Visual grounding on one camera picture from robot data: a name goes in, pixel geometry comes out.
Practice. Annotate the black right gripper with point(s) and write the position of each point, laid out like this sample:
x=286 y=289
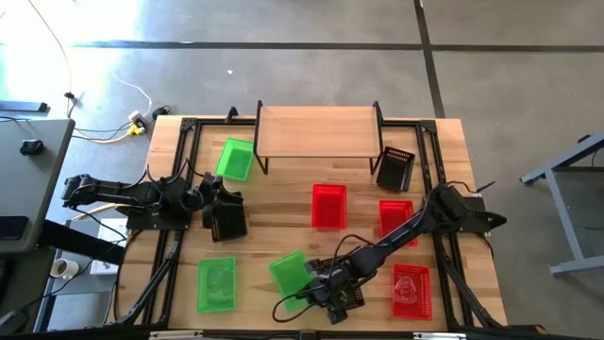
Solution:
x=332 y=283

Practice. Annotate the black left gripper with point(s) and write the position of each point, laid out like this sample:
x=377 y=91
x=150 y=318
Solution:
x=210 y=191

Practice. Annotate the green plastic basket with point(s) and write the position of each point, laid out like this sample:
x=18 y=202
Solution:
x=288 y=276
x=216 y=285
x=234 y=159

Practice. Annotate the red plastic basket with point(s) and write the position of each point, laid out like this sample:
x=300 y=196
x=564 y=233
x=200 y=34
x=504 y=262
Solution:
x=391 y=212
x=329 y=207
x=412 y=293

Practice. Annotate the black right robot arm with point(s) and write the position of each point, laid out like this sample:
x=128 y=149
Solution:
x=401 y=231

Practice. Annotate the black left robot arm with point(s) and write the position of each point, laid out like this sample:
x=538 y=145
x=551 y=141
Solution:
x=122 y=191

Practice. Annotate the wooden shelf with black legs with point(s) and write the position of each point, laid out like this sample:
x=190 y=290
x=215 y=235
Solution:
x=316 y=132

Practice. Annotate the white box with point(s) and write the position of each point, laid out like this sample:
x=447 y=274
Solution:
x=111 y=231

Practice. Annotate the black power adapter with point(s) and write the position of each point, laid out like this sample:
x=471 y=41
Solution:
x=160 y=112

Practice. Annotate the white power strip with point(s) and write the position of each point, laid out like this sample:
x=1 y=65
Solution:
x=138 y=118

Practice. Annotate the black desk crossbar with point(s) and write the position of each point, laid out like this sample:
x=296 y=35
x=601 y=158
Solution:
x=80 y=242

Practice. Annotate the white cup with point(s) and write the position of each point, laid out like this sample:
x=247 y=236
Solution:
x=65 y=269

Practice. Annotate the grey desk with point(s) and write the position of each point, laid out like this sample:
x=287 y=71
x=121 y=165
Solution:
x=33 y=189

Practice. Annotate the small black device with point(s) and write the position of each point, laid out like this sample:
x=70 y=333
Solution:
x=31 y=147

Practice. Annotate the black phone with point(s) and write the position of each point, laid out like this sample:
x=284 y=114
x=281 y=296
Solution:
x=13 y=228

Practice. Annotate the black aluminium table frame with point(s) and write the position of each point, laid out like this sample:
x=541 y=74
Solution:
x=212 y=122

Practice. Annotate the silver camera bracket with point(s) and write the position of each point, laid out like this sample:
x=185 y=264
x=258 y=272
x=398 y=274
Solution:
x=174 y=335
x=439 y=336

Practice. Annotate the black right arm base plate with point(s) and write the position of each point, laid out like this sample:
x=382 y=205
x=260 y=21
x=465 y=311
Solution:
x=474 y=215

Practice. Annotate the grey metal table frame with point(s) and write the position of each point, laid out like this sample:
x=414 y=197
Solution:
x=566 y=217

